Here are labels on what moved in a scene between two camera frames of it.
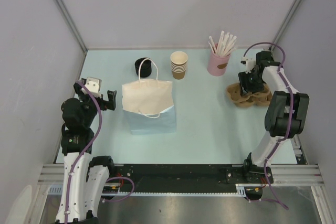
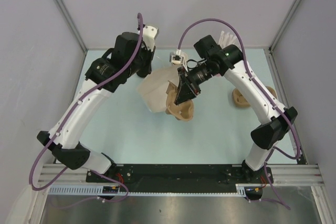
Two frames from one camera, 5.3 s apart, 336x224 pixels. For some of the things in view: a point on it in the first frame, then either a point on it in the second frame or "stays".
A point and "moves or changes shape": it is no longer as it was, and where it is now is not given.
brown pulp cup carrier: x=262 y=98 -> x=184 y=111
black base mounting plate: x=190 y=177 stays
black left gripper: x=110 y=103 -> x=149 y=54
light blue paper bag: x=148 y=107 moves or changes shape
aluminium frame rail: x=296 y=175 stays
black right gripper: x=245 y=86 -> x=188 y=89
